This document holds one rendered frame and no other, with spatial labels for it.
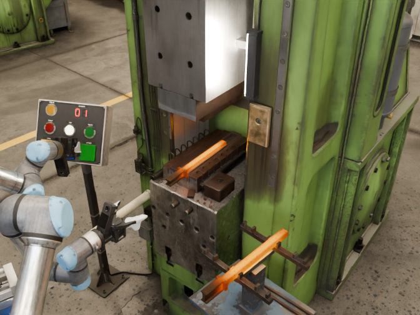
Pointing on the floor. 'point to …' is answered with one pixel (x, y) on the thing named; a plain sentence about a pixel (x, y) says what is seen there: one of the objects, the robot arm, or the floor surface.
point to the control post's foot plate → (100, 287)
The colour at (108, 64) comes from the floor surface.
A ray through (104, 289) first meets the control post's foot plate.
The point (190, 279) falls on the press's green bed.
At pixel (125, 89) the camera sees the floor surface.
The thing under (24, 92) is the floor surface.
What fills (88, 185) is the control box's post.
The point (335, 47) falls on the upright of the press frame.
